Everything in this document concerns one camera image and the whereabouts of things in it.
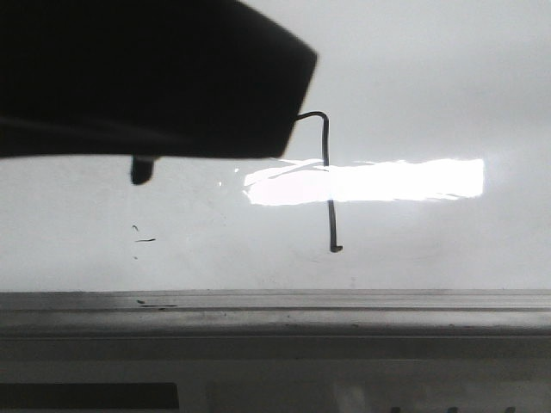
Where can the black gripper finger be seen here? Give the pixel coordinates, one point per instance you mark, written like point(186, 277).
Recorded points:
point(154, 78)

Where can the white whiteboard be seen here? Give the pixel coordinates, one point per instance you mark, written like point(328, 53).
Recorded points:
point(439, 179)

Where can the grey aluminium whiteboard frame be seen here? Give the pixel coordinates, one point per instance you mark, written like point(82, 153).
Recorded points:
point(288, 312)

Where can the black and white whiteboard marker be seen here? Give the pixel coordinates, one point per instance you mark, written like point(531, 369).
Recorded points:
point(142, 169)

